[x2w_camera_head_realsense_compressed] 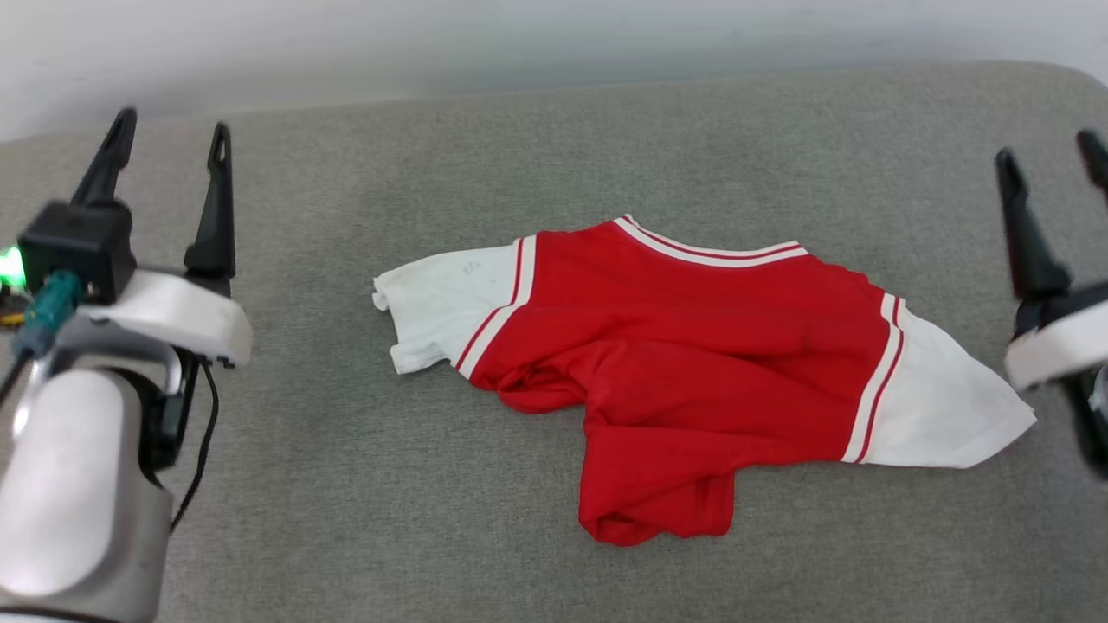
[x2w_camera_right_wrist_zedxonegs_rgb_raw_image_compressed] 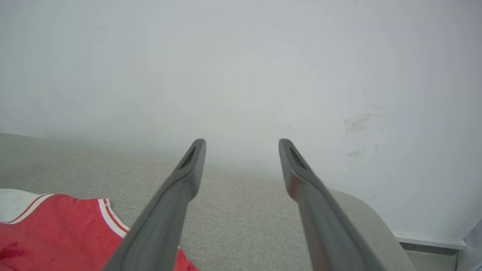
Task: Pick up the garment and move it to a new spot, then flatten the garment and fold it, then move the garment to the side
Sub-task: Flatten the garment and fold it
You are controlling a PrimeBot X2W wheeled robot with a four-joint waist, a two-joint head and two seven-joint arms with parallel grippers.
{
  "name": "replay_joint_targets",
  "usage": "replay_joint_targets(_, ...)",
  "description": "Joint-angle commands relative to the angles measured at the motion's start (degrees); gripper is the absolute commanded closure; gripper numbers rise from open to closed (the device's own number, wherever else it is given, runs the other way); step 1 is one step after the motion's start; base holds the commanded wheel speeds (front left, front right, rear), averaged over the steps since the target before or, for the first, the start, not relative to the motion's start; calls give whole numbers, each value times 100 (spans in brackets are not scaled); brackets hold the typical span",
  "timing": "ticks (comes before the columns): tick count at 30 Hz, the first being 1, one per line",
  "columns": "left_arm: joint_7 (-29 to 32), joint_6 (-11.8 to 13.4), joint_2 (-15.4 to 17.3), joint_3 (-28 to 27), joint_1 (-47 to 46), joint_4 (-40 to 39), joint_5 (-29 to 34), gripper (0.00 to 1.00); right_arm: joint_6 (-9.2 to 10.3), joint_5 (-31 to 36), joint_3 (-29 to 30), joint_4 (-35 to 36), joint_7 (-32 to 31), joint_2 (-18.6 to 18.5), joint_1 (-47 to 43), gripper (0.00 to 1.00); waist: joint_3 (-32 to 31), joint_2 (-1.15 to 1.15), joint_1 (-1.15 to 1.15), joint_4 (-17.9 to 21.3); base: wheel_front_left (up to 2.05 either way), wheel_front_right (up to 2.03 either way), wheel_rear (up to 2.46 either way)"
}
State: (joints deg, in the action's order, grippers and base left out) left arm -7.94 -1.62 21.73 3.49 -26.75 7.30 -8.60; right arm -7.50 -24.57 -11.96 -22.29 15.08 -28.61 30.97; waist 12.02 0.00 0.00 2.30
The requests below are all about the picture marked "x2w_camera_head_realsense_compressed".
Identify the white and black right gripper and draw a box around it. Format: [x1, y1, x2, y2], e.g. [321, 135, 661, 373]
[995, 129, 1108, 482]

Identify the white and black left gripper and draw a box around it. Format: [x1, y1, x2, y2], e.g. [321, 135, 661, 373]
[71, 107, 253, 473]

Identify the red and white t-shirt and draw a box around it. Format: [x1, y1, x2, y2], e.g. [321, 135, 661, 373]
[372, 214, 1038, 548]

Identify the grey fabric sofa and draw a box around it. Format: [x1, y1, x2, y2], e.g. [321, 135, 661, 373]
[0, 61, 1108, 623]

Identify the teal cable connector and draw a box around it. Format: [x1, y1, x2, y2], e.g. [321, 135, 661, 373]
[12, 269, 88, 357]

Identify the thin black cable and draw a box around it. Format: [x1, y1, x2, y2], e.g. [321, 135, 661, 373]
[168, 358, 219, 534]

